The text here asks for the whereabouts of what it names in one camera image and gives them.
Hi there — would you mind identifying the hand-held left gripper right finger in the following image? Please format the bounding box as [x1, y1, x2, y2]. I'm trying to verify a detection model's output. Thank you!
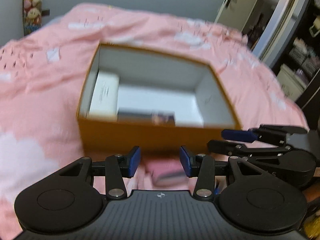
[179, 145, 263, 200]

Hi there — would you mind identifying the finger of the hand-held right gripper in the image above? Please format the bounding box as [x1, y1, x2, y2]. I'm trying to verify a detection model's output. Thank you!
[207, 140, 292, 160]
[222, 124, 309, 147]

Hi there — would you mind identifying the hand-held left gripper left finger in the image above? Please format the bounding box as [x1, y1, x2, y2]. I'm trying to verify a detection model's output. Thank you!
[59, 146, 142, 200]

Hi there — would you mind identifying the pink card holder wallet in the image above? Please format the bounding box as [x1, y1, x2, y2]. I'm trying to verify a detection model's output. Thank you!
[145, 159, 190, 188]

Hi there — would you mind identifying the orange cardboard box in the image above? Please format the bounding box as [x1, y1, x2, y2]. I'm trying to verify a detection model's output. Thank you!
[76, 42, 242, 157]

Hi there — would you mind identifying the grey square box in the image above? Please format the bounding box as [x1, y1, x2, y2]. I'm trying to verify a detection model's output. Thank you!
[117, 107, 154, 123]

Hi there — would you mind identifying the white glasses case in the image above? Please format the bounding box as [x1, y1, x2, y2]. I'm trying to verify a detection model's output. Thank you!
[89, 71, 120, 117]

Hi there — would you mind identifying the person's right forearm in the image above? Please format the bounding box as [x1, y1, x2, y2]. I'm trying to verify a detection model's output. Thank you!
[304, 187, 320, 203]

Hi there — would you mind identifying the white storage bin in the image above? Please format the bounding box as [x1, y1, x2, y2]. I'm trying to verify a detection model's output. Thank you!
[276, 64, 307, 98]

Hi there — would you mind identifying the checked storage basket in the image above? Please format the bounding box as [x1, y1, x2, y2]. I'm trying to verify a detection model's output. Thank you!
[301, 55, 320, 78]
[289, 46, 309, 67]

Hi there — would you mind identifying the pink printed blanket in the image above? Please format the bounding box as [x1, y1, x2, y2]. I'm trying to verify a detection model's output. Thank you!
[0, 2, 310, 240]

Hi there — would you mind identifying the white door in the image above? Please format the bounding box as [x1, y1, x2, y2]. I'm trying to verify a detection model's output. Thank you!
[215, 0, 265, 33]

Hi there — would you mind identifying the white hanging bag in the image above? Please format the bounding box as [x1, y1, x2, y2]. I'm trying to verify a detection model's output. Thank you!
[309, 17, 320, 37]

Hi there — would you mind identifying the black shelf unit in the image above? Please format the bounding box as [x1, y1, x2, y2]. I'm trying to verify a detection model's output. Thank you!
[271, 0, 320, 110]

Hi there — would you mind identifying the clear tube of plush toys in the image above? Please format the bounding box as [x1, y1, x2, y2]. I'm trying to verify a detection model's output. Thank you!
[22, 0, 44, 37]

